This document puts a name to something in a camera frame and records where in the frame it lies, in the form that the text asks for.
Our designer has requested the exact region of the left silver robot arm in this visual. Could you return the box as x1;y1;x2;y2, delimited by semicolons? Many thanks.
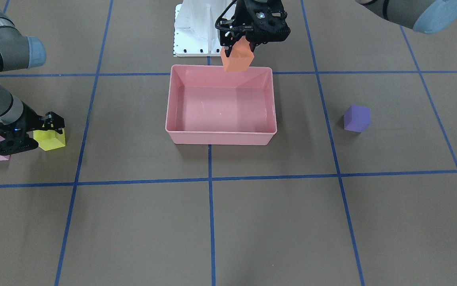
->
214;0;457;57

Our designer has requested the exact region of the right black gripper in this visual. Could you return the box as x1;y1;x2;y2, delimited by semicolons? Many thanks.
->
0;104;65;156

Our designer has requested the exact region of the purple foam block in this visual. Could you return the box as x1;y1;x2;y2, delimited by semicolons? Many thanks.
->
343;105;372;133

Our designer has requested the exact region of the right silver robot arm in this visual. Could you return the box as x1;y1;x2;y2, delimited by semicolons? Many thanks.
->
0;9;65;157

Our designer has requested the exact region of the pink plastic bin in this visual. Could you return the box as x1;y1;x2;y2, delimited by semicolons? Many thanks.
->
165;64;277;145

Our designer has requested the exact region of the yellow foam block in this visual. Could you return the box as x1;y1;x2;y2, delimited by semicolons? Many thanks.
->
33;130;66;151

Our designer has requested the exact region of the white pedestal column base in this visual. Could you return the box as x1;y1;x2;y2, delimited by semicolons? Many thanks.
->
173;0;231;57

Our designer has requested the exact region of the orange foam block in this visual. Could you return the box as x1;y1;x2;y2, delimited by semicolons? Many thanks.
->
220;36;254;72

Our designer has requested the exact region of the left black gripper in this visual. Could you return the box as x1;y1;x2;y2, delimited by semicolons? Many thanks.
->
217;0;291;58

